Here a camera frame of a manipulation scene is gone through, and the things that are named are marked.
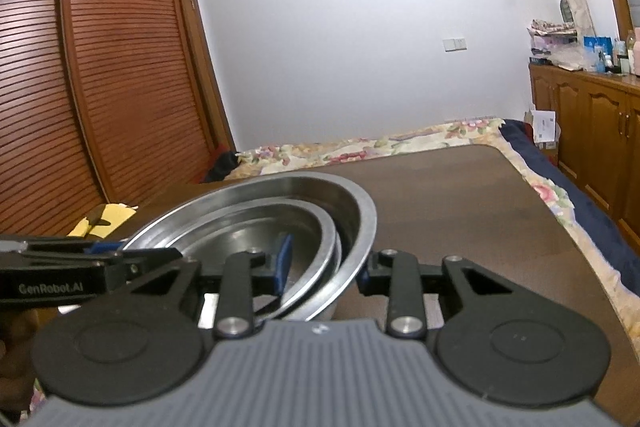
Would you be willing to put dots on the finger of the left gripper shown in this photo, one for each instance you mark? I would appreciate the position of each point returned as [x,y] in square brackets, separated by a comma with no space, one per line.
[120,266]

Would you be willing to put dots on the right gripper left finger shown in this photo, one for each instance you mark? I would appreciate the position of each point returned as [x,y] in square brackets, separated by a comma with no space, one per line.
[237,281]

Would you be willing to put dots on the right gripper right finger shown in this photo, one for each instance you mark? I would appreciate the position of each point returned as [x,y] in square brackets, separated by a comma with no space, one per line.
[405,281]

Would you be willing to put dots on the medium steel bowl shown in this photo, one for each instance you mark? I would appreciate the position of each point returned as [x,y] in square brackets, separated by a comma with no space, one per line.
[265,224]

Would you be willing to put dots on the large steel bowl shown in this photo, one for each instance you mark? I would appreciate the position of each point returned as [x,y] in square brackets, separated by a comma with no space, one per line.
[351,209]

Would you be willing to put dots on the person's left hand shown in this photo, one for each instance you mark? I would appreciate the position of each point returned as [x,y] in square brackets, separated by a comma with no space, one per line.
[18,330]

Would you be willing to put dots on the black clothing pile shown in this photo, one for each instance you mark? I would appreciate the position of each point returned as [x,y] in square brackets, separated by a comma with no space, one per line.
[225,162]

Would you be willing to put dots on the floral bed quilt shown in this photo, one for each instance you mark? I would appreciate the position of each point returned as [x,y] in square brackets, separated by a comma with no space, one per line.
[269,159]

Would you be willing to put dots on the dark blue bed sheet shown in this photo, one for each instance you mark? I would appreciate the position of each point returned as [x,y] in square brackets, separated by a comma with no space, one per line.
[601,229]

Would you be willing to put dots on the brown louvered wardrobe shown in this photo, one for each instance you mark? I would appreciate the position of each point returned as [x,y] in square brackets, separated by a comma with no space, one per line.
[102,102]

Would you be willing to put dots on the white paper in bin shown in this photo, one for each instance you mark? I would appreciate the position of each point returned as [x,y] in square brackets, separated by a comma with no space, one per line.
[542,125]

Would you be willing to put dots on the wooden sideboard cabinet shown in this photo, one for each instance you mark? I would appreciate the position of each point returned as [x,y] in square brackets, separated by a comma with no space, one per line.
[598,115]

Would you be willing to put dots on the stack of folded fabrics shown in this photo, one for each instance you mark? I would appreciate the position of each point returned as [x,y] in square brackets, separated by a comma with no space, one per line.
[555,44]

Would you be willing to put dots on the blue picture card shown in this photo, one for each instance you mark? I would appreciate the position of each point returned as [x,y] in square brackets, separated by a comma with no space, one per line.
[597,50]

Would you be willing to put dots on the pink bottle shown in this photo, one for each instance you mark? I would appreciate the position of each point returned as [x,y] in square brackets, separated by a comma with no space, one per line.
[635,52]

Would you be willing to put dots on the white wall switch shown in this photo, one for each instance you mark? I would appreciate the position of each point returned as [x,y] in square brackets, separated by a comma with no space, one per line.
[454,44]

